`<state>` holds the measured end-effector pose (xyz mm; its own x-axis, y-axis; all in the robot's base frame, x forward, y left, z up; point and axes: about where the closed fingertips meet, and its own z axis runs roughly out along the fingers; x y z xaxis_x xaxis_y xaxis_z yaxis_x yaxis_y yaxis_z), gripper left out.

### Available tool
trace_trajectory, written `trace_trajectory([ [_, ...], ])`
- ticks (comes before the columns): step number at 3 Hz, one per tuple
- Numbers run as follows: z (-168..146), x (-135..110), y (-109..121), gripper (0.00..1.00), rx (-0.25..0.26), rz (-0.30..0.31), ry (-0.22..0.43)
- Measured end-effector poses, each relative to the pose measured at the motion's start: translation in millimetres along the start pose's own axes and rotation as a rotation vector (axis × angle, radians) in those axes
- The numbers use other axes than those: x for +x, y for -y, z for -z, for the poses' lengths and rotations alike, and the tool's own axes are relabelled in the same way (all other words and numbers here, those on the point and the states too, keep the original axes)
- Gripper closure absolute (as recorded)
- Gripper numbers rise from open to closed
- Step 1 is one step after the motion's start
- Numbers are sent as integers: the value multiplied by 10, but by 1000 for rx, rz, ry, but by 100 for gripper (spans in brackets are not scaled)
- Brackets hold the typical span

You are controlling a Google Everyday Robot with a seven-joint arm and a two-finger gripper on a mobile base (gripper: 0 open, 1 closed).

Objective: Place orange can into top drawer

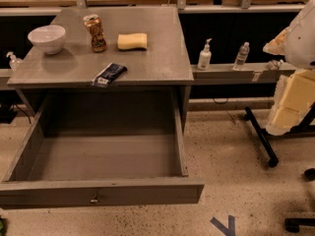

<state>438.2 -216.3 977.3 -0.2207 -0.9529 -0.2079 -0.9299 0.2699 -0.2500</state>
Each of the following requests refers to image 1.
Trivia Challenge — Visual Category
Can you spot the white bowl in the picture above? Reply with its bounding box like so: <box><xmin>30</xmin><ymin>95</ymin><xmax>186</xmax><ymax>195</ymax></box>
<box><xmin>28</xmin><ymin>25</ymin><xmax>66</xmax><ymax>54</ymax></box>

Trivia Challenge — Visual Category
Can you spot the blue tape floor marker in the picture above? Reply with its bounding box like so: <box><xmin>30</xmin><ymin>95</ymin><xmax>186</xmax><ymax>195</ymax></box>
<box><xmin>211</xmin><ymin>215</ymin><xmax>236</xmax><ymax>236</ymax></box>

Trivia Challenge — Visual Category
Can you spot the yellow sponge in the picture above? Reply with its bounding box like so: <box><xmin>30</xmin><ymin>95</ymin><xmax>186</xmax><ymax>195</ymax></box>
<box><xmin>117</xmin><ymin>33</ymin><xmax>148</xmax><ymax>50</ymax></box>

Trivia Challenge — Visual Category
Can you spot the orange soda can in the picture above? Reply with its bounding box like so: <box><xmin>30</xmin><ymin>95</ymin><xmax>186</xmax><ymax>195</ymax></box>
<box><xmin>83</xmin><ymin>14</ymin><xmax>107</xmax><ymax>52</ymax></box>

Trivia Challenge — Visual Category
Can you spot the white pump lotion bottle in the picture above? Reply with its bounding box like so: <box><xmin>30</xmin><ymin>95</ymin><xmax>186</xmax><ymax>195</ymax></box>
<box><xmin>197</xmin><ymin>38</ymin><xmax>212</xmax><ymax>70</ymax></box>

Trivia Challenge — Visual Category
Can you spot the clear pump sanitizer bottle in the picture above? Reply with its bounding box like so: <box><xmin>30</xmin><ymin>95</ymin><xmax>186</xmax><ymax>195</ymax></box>
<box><xmin>6</xmin><ymin>51</ymin><xmax>22</xmax><ymax>71</ymax></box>

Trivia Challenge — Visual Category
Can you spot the black chair base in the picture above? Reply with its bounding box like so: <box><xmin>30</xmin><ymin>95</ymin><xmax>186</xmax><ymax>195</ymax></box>
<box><xmin>244</xmin><ymin>103</ymin><xmax>315</xmax><ymax>167</ymax></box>

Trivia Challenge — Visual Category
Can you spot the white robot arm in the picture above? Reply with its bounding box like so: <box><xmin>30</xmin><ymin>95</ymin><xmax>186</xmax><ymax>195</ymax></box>
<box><xmin>263</xmin><ymin>0</ymin><xmax>315</xmax><ymax>136</ymax></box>

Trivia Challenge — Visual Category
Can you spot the clear plastic water bottle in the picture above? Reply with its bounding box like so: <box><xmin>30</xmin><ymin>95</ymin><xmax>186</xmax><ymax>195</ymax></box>
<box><xmin>233</xmin><ymin>42</ymin><xmax>250</xmax><ymax>71</ymax></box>

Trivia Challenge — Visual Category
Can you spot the crumpled clear wrapper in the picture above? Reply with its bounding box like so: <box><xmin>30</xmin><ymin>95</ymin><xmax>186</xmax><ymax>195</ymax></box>
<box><xmin>267</xmin><ymin>60</ymin><xmax>284</xmax><ymax>70</ymax></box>

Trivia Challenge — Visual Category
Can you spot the grey cabinet desk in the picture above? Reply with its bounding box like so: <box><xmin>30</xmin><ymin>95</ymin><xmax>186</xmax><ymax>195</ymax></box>
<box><xmin>8</xmin><ymin>7</ymin><xmax>193</xmax><ymax>131</ymax></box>

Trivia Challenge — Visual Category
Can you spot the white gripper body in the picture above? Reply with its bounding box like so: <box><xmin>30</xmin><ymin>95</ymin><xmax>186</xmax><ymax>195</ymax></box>
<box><xmin>266</xmin><ymin>69</ymin><xmax>315</xmax><ymax>136</ymax></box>

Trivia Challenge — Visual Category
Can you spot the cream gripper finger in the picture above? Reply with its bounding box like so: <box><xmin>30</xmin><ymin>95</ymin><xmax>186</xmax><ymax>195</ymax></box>
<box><xmin>263</xmin><ymin>29</ymin><xmax>287</xmax><ymax>55</ymax></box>

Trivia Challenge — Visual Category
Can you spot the open grey top drawer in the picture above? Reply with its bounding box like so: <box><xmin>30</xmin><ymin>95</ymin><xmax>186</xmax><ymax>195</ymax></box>
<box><xmin>0</xmin><ymin>90</ymin><xmax>204</xmax><ymax>209</ymax></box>

